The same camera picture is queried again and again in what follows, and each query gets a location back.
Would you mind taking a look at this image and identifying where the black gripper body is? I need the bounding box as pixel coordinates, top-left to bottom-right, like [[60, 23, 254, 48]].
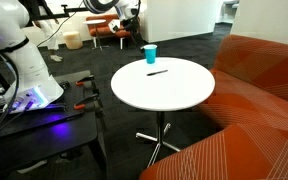
[[122, 15, 142, 37]]

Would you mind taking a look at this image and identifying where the black pen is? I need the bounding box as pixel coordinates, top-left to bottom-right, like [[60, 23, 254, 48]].
[[146, 69, 169, 77]]

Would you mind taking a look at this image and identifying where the light blue plastic cup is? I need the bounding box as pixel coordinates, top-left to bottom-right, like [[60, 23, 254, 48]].
[[143, 44, 158, 65]]

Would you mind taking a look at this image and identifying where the orange bench with white legs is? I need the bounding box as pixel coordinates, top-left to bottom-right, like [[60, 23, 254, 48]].
[[85, 13, 142, 50]]

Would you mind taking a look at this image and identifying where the small white round side table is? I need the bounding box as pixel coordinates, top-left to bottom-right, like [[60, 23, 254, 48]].
[[83, 19, 110, 51]]

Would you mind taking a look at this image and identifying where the beige round stool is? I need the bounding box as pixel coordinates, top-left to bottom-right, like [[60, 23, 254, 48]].
[[62, 30, 84, 51]]

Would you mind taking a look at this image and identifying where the person in white trousers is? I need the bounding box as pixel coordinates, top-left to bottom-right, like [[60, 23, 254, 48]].
[[18, 0, 64, 63]]

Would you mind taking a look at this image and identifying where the orange patterned corner sofa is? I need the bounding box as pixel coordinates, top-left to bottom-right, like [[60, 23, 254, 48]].
[[138, 34, 288, 180]]

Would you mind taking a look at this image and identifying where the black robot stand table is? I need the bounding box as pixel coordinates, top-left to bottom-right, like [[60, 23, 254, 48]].
[[0, 69, 109, 180]]

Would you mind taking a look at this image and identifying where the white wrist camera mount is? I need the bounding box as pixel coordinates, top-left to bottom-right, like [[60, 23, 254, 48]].
[[107, 19, 122, 34]]

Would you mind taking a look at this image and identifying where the white round pedestal table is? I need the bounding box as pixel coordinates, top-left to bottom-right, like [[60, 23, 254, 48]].
[[110, 56, 216, 168]]

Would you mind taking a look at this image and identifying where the orange handled black clamp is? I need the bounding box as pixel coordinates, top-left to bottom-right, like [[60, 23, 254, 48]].
[[75, 75, 95, 87], [73, 93, 100, 111]]

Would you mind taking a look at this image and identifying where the black camera mounting bar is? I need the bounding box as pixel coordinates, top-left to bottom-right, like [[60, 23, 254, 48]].
[[23, 3, 100, 28]]

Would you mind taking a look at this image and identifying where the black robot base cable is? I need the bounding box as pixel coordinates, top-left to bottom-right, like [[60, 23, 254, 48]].
[[0, 54, 21, 153]]

